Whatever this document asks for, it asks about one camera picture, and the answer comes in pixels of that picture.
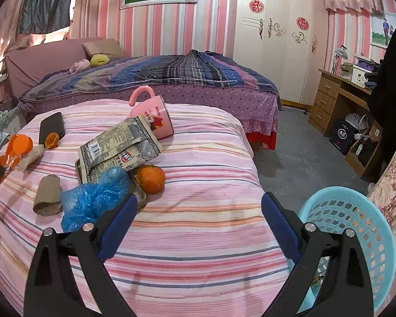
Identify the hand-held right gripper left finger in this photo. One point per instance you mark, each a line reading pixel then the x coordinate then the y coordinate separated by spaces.
pixel 118 224

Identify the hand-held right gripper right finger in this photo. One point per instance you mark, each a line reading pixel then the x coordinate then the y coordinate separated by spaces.
pixel 280 228

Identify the brown metal tray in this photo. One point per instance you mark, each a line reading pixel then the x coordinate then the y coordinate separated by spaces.
pixel 140 198

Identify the blue plastic bag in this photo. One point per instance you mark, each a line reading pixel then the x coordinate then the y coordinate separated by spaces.
pixel 89 198

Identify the orange tangerine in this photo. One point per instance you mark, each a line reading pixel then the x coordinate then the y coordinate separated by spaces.
pixel 151 178

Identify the grey printed snack bag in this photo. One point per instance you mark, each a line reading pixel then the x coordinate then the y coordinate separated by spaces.
pixel 118 145

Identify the light blue plastic basket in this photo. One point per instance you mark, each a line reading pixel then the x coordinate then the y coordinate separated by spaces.
pixel 379 237

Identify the orange plastic bottle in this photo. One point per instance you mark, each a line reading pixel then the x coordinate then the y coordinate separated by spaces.
pixel 19 145

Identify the pink striped blanket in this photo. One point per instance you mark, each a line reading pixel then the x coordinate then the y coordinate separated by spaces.
pixel 201 171

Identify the black box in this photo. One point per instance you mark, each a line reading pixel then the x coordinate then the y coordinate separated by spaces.
pixel 343 137

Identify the cardboard box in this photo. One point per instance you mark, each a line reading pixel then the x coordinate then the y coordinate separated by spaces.
pixel 363 152

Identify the pink teapot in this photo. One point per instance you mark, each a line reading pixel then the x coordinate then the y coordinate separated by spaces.
pixel 161 119

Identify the floral pink cloth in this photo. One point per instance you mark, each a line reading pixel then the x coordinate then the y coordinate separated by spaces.
pixel 392 188

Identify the black phone case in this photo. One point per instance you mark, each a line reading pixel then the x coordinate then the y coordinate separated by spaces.
pixel 51 125

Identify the white round appliance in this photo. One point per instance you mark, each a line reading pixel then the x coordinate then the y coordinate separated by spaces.
pixel 356 119

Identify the wooden desk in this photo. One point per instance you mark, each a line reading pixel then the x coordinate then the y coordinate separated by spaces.
pixel 326 99

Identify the purple dotted bed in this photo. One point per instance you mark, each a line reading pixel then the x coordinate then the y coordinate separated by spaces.
pixel 217 102

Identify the green fabric item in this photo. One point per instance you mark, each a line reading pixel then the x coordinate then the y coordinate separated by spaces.
pixel 3 115

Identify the pink plush toy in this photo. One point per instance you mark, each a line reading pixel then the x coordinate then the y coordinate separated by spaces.
pixel 79 66

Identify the yellow-green plush toy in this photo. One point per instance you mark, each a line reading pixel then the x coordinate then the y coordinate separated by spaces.
pixel 99 60

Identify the plaid blanket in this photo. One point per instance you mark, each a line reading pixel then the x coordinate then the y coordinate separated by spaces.
pixel 184 69

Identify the black hanging coat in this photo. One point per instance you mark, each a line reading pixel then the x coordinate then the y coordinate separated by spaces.
pixel 392 99

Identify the white wardrobe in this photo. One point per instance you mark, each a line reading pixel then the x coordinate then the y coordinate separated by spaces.
pixel 277 56

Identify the white box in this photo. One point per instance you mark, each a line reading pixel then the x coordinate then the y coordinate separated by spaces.
pixel 358 74

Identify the beige pillow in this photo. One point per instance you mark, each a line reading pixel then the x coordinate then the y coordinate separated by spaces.
pixel 102 48

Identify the pink covered sofa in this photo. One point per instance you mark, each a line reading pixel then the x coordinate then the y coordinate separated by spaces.
pixel 36 66

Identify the purple box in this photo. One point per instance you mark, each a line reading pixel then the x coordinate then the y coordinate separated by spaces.
pixel 366 63

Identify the desk lamp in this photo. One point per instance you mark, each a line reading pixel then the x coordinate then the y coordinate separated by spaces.
pixel 341 51

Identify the grey curtain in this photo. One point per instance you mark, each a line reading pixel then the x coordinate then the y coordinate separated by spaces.
pixel 46 3

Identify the pink sheer curtain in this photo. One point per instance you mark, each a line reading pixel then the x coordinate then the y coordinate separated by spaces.
pixel 13 13

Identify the small framed wall photo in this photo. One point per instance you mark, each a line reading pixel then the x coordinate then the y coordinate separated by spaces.
pixel 381 29

